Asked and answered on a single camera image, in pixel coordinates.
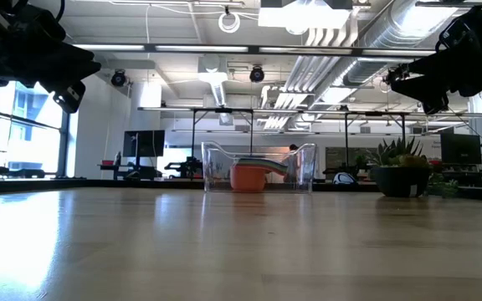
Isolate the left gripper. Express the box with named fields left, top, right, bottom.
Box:
left=14, top=0, right=102, bottom=115

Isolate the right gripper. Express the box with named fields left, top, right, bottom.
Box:
left=391, top=6, right=482, bottom=115

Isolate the orange measuring cup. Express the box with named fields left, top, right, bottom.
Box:
left=228, top=162, right=289, bottom=194

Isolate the clear plastic basket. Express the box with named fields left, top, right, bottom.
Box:
left=200, top=140, right=319, bottom=196

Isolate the black computer monitor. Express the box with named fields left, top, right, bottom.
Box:
left=440, top=132, right=482, bottom=166
left=122, top=129, right=167, bottom=159

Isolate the large window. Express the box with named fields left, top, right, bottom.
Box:
left=0, top=79, right=73, bottom=176

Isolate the potted succulent plant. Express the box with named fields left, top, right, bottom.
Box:
left=356, top=136, right=460, bottom=199

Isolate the dark office desk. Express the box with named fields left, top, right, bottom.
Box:
left=97, top=162, right=161, bottom=181

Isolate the white black rounded device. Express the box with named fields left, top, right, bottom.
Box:
left=331, top=171, right=357, bottom=186

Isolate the black bar with light strips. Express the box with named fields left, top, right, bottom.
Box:
left=71, top=40, right=437, bottom=59

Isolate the white ceiling light panel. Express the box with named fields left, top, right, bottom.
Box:
left=257, top=0, right=353, bottom=31

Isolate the person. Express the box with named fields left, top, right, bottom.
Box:
left=283, top=143, right=303, bottom=184

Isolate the black ceiling camera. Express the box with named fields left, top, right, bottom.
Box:
left=110, top=69, right=128, bottom=88
left=249, top=64, right=266, bottom=84
left=382, top=64, right=408, bottom=84

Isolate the silver ventilation duct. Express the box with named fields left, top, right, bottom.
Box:
left=341, top=0, right=462, bottom=87

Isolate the black aluminium table frame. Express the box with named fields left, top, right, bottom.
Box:
left=0, top=177, right=482, bottom=202

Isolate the white cable coil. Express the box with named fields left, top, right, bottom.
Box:
left=217, top=10, right=242, bottom=34

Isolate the black metal frame rig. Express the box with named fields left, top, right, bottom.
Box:
left=136, top=106, right=482, bottom=160

